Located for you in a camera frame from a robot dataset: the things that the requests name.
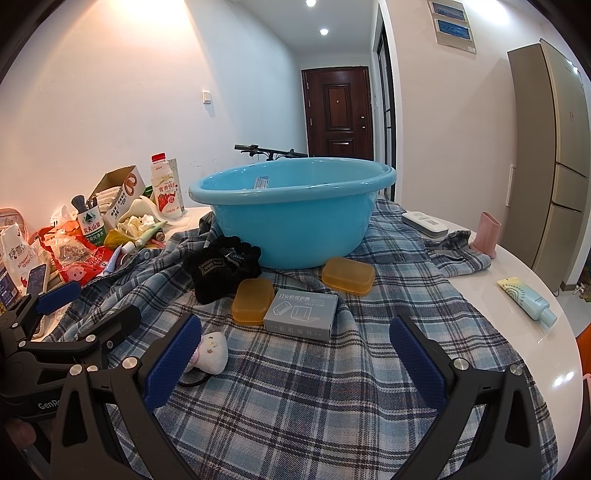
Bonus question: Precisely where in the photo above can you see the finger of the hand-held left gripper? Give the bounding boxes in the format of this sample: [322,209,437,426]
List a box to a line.
[18,305,142,370]
[4,280,83,341]

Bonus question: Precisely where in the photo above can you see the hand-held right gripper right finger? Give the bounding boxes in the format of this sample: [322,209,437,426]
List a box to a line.
[389,315,548,480]

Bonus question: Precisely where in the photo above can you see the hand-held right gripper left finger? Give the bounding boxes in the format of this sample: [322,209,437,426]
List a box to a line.
[48,314,204,480]

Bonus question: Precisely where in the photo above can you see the grey cardboard box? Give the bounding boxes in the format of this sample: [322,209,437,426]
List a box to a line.
[263,290,339,341]

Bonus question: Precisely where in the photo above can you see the blue plastic basin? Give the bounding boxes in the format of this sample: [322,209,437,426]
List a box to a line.
[188,157,398,269]

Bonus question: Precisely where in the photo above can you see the person's left hand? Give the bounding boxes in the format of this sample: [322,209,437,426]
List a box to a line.
[7,418,37,457]

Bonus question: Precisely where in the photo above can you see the blue screen phone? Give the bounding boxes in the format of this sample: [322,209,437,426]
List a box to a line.
[25,263,51,297]

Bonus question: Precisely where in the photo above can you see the red pig snack packet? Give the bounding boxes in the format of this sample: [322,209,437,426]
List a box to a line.
[58,249,117,285]

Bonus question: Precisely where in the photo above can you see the white printed bag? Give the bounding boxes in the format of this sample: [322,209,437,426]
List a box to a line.
[0,222,38,303]

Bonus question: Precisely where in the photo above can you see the light blue toothbrush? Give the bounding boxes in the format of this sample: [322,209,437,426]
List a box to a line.
[102,244,125,276]

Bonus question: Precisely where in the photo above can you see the green label water bottle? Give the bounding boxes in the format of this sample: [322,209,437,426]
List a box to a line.
[76,210,107,247]

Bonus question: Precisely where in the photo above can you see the yellow packet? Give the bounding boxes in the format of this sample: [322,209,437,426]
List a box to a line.
[104,228,129,251]

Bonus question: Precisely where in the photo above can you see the pale green cosmetic tube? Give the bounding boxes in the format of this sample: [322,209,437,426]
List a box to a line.
[135,220,168,251]

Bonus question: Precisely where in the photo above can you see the white plastic bag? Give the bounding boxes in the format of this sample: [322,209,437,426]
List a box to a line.
[117,198,161,241]

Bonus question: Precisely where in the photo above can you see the open cardboard box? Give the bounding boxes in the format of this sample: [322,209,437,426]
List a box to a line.
[88,165,151,232]

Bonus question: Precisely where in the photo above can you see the light blue cream tube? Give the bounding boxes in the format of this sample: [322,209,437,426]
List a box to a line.
[498,277,558,326]

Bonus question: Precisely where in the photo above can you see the blue plaid shirt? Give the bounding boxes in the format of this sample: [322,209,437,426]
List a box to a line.
[44,196,559,480]

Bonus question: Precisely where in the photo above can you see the white rectangular case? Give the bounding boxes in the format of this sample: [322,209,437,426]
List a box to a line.
[401,211,450,240]

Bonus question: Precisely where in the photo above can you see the strawberry milk bottle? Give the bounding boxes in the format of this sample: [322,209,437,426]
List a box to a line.
[150,153,184,220]

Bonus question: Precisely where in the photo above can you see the pink cup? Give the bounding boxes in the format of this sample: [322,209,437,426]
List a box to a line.
[467,211,502,259]

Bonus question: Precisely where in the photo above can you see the black bicycle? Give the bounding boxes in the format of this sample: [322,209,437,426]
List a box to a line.
[234,144,309,162]

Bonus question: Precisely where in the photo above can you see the beige refrigerator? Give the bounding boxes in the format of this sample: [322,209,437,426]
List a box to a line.
[507,39,591,289]

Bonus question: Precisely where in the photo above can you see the brown entrance door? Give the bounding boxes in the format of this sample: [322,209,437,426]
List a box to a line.
[301,66,374,160]

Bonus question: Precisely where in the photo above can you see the black framed glass door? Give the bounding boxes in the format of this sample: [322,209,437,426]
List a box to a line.
[373,4,398,200]

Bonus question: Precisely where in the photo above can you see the wall electrical panel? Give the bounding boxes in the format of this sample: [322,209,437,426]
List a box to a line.
[428,0,477,53]

